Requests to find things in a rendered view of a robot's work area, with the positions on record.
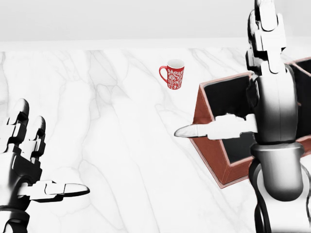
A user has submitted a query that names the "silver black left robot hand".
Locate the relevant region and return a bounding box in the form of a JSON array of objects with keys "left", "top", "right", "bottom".
[{"left": 0, "top": 98, "right": 91, "bottom": 210}]

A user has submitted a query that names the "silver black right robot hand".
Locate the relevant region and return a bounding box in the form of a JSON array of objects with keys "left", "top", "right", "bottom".
[{"left": 174, "top": 0, "right": 298, "bottom": 145}]

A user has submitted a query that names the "red-brown desk caddy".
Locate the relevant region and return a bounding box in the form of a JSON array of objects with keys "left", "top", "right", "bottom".
[{"left": 189, "top": 57, "right": 311, "bottom": 189}]

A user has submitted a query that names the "red white patterned mug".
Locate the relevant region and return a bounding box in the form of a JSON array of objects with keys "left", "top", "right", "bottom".
[{"left": 159, "top": 59, "right": 185, "bottom": 91}]

